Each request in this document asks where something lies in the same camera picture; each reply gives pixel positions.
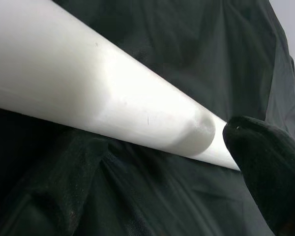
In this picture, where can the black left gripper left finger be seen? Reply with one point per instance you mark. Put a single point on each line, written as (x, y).
(59, 191)

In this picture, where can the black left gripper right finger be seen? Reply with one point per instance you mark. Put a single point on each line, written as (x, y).
(273, 172)

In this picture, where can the black cloth table cover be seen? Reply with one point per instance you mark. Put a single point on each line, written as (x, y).
(186, 49)

